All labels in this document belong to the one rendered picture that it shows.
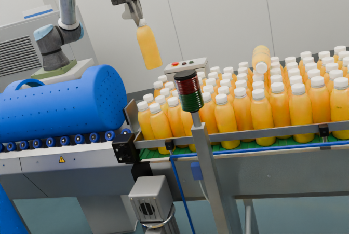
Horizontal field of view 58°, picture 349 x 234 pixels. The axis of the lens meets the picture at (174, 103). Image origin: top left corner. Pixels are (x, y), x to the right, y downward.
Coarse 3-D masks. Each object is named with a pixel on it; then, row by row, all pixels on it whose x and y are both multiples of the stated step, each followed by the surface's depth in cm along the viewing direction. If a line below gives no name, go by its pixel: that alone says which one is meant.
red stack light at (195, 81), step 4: (196, 76) 82; (176, 80) 83; (184, 80) 81; (188, 80) 81; (192, 80) 82; (196, 80) 82; (176, 84) 83; (180, 84) 82; (184, 84) 82; (188, 84) 81; (192, 84) 82; (196, 84) 83; (180, 88) 83; (184, 88) 82; (188, 88) 82; (192, 88) 82; (196, 88) 83; (180, 92) 83; (184, 92) 83; (188, 92) 82; (192, 92) 82
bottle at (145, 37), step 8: (144, 24) 120; (136, 32) 122; (144, 32) 120; (152, 32) 122; (144, 40) 121; (152, 40) 122; (144, 48) 122; (152, 48) 122; (144, 56) 123; (152, 56) 123; (152, 64) 124; (160, 64) 125
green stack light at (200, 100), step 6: (198, 90) 84; (180, 96) 84; (186, 96) 83; (192, 96) 83; (198, 96) 84; (180, 102) 86; (186, 102) 84; (192, 102) 83; (198, 102) 84; (186, 108) 85; (192, 108) 84; (198, 108) 84
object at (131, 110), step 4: (132, 100) 137; (128, 104) 134; (132, 104) 136; (124, 108) 130; (128, 108) 132; (132, 108) 136; (136, 108) 139; (124, 112) 132; (128, 112) 132; (132, 112) 135; (136, 112) 139; (128, 116) 132; (132, 116) 135; (136, 116) 138; (128, 120) 132; (132, 120) 134; (136, 120) 138; (128, 124) 134; (132, 124) 134; (136, 124) 137; (132, 128) 134; (136, 128) 137
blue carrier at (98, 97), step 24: (96, 72) 126; (0, 96) 139; (24, 96) 133; (48, 96) 129; (72, 96) 125; (96, 96) 124; (120, 96) 142; (0, 120) 137; (24, 120) 134; (48, 120) 131; (72, 120) 128; (96, 120) 125; (120, 120) 140
